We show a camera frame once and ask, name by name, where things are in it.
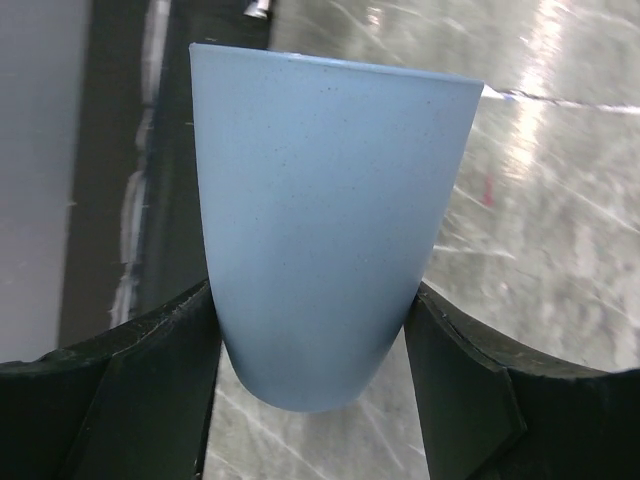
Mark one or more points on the aluminium frame rail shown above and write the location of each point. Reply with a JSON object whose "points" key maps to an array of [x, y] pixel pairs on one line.
{"points": [[43, 44]]}

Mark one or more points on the light blue cup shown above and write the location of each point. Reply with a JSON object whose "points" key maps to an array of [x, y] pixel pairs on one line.
{"points": [[323, 184]]}

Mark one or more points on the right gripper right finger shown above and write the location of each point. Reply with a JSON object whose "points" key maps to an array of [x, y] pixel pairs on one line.
{"points": [[491, 407]]}

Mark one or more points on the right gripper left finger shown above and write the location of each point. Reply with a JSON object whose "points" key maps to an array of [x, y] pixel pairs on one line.
{"points": [[134, 402]]}

